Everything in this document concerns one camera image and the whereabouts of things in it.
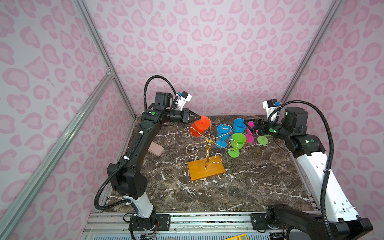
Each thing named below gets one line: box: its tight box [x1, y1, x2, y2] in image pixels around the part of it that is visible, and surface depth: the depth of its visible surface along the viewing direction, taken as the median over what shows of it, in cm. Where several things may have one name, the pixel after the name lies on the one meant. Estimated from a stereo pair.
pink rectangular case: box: [147, 141, 164, 157], surface depth 100 cm
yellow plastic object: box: [223, 234, 248, 240], surface depth 70 cm
